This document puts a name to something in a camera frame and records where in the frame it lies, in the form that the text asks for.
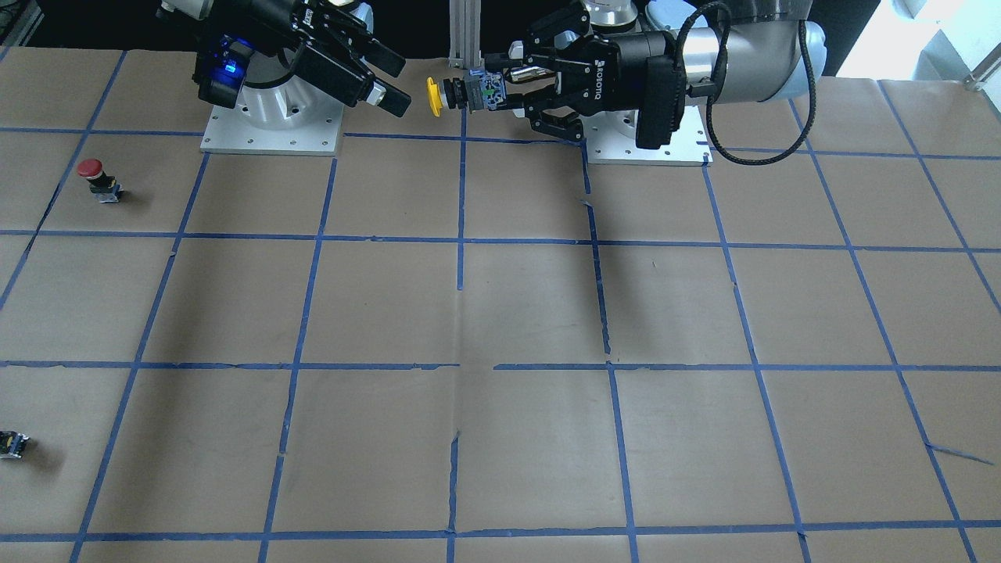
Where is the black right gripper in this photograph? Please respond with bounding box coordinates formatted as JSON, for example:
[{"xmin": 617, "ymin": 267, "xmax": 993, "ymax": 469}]
[{"xmin": 211, "ymin": 1, "xmax": 412, "ymax": 117}]

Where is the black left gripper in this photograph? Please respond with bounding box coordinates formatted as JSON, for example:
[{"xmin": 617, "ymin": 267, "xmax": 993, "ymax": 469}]
[{"xmin": 483, "ymin": 1, "xmax": 689, "ymax": 149}]

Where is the yellow push button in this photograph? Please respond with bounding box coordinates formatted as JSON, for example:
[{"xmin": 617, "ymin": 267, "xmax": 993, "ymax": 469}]
[{"xmin": 426, "ymin": 69, "xmax": 511, "ymax": 118}]

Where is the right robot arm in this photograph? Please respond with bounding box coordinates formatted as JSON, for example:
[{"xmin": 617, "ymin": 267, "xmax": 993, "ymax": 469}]
[{"xmin": 160, "ymin": 1, "xmax": 411, "ymax": 117}]

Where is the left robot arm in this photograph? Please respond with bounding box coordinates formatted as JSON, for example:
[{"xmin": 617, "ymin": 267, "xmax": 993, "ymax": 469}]
[{"xmin": 462, "ymin": 1, "xmax": 826, "ymax": 149}]

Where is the red push button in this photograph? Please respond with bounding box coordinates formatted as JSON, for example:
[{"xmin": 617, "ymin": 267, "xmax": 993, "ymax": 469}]
[{"xmin": 76, "ymin": 158, "xmax": 122, "ymax": 203}]

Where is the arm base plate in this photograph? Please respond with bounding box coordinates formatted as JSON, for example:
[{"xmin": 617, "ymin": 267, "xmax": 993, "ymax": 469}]
[
  {"xmin": 580, "ymin": 102, "xmax": 712, "ymax": 166},
  {"xmin": 200, "ymin": 54, "xmax": 346, "ymax": 156}
]

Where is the aluminium frame post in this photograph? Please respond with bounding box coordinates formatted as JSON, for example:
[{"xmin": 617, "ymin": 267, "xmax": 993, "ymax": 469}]
[{"xmin": 448, "ymin": 0, "xmax": 483, "ymax": 69}]

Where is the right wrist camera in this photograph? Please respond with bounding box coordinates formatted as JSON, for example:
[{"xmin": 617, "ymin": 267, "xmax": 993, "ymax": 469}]
[{"xmin": 192, "ymin": 34, "xmax": 255, "ymax": 108}]

